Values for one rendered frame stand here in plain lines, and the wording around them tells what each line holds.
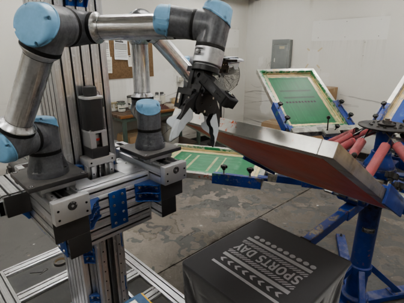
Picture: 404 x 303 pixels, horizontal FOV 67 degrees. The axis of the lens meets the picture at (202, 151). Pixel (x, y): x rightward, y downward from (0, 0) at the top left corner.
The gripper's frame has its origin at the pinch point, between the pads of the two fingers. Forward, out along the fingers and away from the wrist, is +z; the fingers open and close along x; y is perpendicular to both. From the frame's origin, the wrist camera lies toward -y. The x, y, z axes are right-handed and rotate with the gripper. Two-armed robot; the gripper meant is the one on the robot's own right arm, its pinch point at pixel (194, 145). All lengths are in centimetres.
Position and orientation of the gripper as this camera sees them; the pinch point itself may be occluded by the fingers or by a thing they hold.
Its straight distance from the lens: 78.5
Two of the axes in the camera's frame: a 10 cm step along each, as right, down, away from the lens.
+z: -2.2, 9.7, 1.1
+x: -7.1, -0.8, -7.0
